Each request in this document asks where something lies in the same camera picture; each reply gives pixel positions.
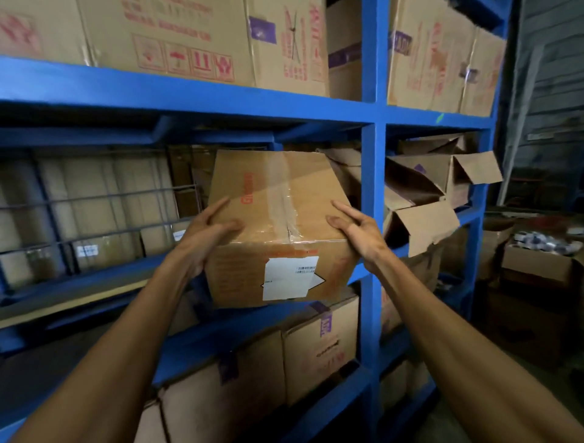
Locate person's left hand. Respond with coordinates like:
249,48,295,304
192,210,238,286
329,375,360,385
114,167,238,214
166,196,245,279

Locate person's right hand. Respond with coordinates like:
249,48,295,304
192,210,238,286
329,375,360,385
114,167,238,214
326,200,394,275

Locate taped cardboard box white label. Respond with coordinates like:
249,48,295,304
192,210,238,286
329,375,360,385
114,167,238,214
204,149,362,309

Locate person's right forearm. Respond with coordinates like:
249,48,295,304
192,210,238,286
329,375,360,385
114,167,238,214
375,253,584,443

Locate person's left forearm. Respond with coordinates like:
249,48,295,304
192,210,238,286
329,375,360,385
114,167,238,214
11,258,198,443

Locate dark brown cardboard box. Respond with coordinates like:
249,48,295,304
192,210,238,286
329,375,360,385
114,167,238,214
166,145,221,221

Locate open cardboard box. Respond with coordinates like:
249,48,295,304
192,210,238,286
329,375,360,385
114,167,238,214
382,186,461,258
386,151,503,210
396,132,481,156

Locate blue metal shelving rack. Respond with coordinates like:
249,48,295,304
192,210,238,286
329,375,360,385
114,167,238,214
0,0,514,443

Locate small cardboard box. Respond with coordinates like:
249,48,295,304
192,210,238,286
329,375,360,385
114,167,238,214
381,287,403,339

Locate plain cardboard box white sticker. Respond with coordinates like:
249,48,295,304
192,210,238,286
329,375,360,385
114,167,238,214
39,153,179,271

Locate cardboard box purple label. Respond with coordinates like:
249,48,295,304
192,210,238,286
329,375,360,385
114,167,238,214
282,296,360,407

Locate cardboard box purple tape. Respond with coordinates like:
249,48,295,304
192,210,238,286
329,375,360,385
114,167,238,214
326,0,364,102

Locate large cardboard box dark tape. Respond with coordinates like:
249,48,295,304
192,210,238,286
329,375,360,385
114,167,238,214
134,331,288,443

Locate flat cardboard sheet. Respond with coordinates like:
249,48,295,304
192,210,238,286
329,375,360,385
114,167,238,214
0,277,152,330

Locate tall cardboard box red print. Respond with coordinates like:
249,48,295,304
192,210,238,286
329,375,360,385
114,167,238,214
387,0,508,118

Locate large cardboard box red symbols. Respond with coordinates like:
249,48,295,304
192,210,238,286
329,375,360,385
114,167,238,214
77,0,330,98

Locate grey metal pole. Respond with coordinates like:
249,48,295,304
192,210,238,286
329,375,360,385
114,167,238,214
496,45,544,207

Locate cardboard box of silver cans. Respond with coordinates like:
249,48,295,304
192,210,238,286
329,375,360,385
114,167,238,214
501,229,584,289

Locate grey wire grid panel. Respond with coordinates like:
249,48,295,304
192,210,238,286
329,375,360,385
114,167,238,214
0,184,202,256

